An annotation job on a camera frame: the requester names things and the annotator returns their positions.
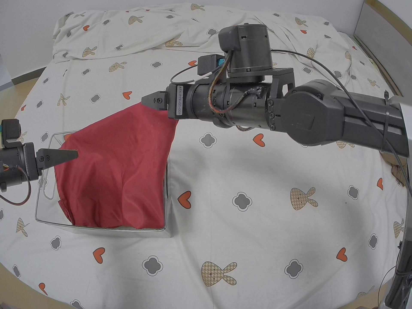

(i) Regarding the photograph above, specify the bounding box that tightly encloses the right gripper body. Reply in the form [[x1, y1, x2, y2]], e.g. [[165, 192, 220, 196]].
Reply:
[[167, 82, 215, 123]]

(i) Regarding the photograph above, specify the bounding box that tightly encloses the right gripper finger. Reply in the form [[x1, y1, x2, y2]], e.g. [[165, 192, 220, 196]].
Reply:
[[141, 90, 170, 112]]

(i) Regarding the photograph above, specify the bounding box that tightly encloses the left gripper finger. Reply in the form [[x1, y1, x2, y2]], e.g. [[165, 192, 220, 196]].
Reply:
[[35, 149, 80, 170]]

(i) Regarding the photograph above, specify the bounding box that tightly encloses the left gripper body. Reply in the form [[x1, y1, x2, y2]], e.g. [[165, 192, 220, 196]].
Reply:
[[0, 141, 44, 193]]

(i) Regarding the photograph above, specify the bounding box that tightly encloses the red shirt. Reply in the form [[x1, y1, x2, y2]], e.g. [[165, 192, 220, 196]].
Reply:
[[54, 103, 179, 230]]

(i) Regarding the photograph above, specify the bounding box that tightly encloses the white printed quilt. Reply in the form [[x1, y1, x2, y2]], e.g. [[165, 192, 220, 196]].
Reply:
[[52, 3, 354, 80]]

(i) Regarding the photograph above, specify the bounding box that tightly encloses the clear plastic box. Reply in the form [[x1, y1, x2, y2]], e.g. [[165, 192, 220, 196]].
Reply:
[[34, 131, 173, 239]]

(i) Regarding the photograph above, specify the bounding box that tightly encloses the bed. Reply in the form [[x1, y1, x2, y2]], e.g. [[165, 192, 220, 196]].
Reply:
[[0, 0, 412, 309]]

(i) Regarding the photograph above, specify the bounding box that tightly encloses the brown jacket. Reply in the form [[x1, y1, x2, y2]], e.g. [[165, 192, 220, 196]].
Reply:
[[389, 161, 409, 187]]

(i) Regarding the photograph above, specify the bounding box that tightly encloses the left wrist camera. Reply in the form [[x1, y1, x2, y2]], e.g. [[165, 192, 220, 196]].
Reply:
[[0, 118, 22, 149]]

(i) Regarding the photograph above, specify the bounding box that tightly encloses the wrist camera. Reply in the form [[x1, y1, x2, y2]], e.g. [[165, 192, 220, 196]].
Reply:
[[0, 118, 22, 149], [197, 53, 226, 77]]

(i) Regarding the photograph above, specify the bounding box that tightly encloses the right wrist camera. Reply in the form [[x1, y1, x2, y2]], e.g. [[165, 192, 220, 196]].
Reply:
[[197, 53, 226, 77]]

